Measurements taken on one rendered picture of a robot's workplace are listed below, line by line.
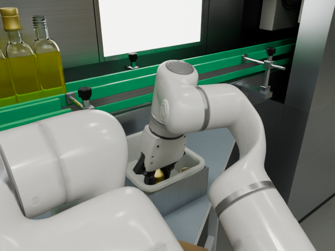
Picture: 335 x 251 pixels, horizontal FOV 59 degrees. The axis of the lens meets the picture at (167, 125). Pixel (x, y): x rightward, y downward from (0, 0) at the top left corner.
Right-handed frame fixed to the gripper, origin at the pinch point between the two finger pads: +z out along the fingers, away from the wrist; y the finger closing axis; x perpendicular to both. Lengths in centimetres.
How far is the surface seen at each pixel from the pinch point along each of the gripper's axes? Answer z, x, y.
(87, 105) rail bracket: -13.4, -14.7, 10.4
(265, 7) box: -18, -46, -85
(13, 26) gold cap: -24.8, -31.8, 19.2
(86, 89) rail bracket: -17.1, -15.5, 10.2
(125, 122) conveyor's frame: 0.7, -21.2, -3.4
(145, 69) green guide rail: -7.3, -33.0, -16.3
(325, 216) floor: 78, 18, -116
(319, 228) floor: 77, 21, -104
